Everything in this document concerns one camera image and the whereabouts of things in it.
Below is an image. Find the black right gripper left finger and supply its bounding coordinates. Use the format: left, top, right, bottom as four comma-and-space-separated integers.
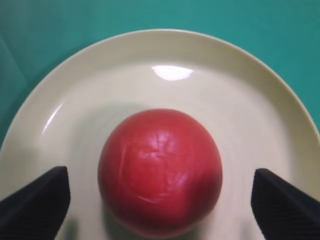
0, 166, 71, 240

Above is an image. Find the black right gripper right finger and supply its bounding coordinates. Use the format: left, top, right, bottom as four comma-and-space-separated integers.
250, 168, 320, 240

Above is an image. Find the round red-topped bread bun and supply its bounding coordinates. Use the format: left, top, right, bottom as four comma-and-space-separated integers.
98, 109, 223, 234

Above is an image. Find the yellow plastic plate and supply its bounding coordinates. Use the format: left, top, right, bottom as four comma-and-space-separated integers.
0, 29, 320, 240

